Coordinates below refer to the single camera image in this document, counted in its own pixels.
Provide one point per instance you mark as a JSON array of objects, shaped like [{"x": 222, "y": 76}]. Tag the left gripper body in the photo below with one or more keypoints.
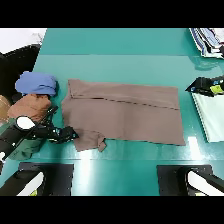
[{"x": 64, "y": 134}]

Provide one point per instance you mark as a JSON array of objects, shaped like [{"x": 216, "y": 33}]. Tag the brown T-shirt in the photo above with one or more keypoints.
[{"x": 126, "y": 113}]

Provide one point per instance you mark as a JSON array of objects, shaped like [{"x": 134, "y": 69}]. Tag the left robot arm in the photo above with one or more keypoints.
[{"x": 25, "y": 123}]

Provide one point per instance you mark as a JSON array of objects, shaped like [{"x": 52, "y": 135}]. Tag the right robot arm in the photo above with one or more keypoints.
[{"x": 201, "y": 182}]

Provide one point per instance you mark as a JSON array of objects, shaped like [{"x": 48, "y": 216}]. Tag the dark green garment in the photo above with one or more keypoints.
[{"x": 29, "y": 149}]

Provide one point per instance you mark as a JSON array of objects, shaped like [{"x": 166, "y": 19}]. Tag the orange-brown garment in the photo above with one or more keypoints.
[{"x": 30, "y": 106}]

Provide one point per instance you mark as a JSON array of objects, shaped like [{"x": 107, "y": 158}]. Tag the blue garment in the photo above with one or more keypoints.
[{"x": 36, "y": 83}]

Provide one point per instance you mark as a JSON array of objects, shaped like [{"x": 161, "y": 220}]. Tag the black garment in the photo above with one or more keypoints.
[{"x": 16, "y": 68}]

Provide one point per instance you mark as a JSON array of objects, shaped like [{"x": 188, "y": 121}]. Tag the white garment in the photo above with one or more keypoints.
[{"x": 212, "y": 115}]

